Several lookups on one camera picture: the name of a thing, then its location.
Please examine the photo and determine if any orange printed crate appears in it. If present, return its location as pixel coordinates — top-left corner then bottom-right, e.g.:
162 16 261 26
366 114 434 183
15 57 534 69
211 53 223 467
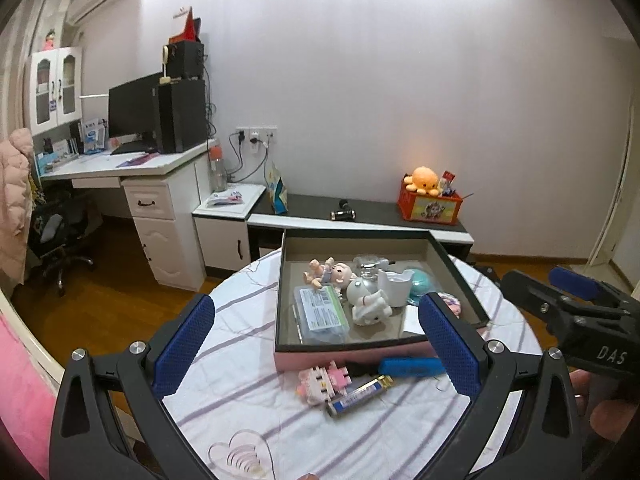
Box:
397 180 463 225

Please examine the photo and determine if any blue paper bag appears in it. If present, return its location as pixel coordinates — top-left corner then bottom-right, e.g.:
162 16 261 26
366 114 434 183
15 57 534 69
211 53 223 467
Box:
264 160 290 215

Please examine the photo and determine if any white desk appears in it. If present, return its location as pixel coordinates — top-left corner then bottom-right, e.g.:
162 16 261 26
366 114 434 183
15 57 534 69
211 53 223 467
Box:
40 137 218 292

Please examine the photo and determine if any white glass-door cabinet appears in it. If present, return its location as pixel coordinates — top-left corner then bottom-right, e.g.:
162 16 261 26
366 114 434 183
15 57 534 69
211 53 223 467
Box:
24 46 83 136

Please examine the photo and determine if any blue utility knife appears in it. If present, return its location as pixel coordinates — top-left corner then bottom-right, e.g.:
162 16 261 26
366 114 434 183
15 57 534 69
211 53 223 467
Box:
347 357 447 379

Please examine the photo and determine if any black office chair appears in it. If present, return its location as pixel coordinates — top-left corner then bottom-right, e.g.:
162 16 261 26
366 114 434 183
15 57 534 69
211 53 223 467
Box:
27 195 96 297

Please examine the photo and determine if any white door frame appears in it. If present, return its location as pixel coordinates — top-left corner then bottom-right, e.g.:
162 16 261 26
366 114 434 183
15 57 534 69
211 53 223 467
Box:
587 35 640 271

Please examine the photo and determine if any clear plastic box green label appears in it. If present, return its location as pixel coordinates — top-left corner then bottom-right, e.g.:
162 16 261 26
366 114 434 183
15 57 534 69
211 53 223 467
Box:
292 285 350 346

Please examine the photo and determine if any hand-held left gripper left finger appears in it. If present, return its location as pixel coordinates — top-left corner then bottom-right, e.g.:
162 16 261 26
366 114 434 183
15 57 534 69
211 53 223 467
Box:
49 294 217 480

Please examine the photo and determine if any pink block toy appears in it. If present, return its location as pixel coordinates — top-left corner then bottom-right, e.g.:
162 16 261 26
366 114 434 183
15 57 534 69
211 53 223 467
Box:
297 362 351 407

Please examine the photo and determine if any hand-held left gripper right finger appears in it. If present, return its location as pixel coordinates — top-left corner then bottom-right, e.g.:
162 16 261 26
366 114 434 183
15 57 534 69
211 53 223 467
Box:
417 292 583 480

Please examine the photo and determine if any white bed frame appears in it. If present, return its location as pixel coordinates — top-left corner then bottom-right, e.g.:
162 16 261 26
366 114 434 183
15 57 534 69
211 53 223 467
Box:
0 280 67 391

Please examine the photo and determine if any blue box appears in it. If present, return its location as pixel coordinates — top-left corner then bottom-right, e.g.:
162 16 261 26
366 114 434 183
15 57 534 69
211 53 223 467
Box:
80 117 108 153

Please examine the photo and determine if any round table with striped cloth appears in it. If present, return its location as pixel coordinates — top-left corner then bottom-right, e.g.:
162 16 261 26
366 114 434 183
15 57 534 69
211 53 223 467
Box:
160 250 543 480

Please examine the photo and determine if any cream curtain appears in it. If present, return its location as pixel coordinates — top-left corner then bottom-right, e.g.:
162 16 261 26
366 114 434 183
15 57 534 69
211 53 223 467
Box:
0 0 68 136

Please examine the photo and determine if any pink puffer jacket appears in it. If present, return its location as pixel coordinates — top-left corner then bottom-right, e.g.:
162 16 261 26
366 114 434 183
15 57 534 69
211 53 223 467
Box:
0 128 35 281

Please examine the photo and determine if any orange-capped bottle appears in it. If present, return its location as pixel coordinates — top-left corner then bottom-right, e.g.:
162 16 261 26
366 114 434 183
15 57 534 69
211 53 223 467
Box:
209 142 228 193

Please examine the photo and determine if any orange octopus plush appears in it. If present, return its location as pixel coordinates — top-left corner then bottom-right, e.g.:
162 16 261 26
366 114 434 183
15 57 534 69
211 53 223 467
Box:
404 166 441 196

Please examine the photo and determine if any blue battery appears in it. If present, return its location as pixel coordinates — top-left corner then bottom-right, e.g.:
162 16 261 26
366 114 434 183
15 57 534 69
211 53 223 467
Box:
326 376 396 417

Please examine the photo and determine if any white wall socket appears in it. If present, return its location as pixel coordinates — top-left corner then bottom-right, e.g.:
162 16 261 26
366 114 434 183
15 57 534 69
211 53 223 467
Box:
236 126 278 142

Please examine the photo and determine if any white nightstand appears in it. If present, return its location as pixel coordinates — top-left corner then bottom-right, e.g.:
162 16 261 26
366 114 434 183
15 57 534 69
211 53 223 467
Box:
192 183 267 278

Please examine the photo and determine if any clear glass bottle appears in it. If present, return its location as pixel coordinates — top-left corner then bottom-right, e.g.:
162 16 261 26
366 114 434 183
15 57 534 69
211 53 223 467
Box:
352 254 391 281

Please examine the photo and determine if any black low bench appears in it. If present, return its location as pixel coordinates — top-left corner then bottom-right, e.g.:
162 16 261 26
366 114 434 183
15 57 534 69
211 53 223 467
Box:
247 192 475 261

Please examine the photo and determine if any black speaker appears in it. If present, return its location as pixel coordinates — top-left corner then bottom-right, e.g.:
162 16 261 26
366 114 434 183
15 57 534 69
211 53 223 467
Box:
167 41 205 81

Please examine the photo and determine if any baby doll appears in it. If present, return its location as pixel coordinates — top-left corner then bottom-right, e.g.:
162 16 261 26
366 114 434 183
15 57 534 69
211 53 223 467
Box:
305 257 357 297

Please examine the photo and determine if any black keyboard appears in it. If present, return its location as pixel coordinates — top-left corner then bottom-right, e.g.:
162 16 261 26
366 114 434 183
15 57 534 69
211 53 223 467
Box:
111 141 157 156

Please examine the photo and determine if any person's right hand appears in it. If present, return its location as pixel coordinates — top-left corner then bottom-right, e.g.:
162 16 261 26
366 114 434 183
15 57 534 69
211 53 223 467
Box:
570 367 640 453

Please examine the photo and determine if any teal ball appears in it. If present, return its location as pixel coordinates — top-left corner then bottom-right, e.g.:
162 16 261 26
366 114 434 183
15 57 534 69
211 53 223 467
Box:
406 267 440 306

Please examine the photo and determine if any pink storage box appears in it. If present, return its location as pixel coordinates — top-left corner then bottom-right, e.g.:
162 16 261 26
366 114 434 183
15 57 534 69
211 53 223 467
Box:
274 229 490 373

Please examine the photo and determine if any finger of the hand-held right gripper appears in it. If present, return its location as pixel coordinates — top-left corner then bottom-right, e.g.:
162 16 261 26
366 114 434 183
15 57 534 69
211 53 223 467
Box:
500 270 577 330
547 266 640 307

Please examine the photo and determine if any purple paper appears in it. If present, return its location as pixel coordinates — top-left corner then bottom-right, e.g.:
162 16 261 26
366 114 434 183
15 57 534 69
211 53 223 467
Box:
116 154 160 168

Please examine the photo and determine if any black computer monitor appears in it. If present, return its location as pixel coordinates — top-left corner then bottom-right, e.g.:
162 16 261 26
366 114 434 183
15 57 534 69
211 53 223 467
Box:
108 72 166 142

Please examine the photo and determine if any black computer tower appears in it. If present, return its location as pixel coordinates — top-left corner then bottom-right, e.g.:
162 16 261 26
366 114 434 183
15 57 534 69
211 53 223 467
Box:
156 79 208 155

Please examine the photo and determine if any black floor bracket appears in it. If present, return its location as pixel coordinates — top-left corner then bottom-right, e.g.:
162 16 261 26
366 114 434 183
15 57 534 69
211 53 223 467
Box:
470 260 503 286

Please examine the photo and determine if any white charger plug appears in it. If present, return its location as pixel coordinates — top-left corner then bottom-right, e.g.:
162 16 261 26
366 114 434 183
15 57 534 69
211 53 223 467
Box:
402 305 430 336

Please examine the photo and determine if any white heart-shaped container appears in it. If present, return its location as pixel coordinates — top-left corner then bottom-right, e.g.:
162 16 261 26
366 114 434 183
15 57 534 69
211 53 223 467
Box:
377 267 416 308

